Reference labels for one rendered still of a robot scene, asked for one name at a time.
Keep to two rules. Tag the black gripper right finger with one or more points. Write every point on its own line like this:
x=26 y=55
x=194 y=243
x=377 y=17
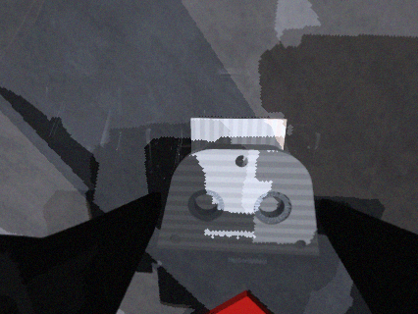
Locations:
x=381 y=258

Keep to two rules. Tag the red flat rectangular plate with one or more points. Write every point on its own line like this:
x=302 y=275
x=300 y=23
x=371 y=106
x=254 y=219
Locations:
x=243 y=303

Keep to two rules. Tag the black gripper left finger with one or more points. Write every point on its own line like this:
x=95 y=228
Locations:
x=85 y=269

